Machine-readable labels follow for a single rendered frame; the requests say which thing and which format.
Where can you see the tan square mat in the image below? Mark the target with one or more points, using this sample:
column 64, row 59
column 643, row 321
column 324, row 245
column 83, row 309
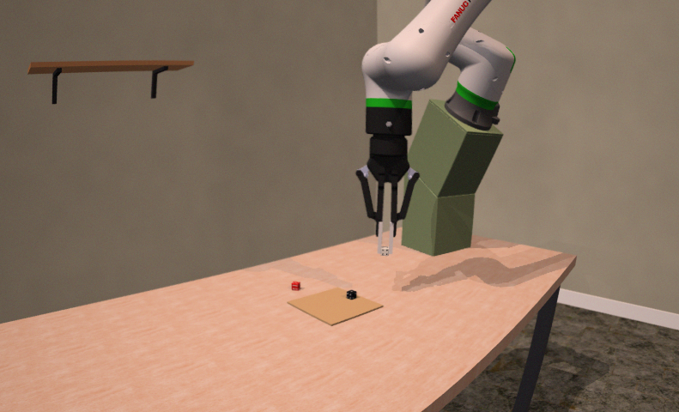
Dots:
column 332, row 306

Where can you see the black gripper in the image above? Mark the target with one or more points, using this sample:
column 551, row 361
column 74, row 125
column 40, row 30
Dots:
column 388, row 163

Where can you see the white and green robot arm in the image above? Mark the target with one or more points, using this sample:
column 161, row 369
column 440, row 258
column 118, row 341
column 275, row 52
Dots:
column 418, row 56

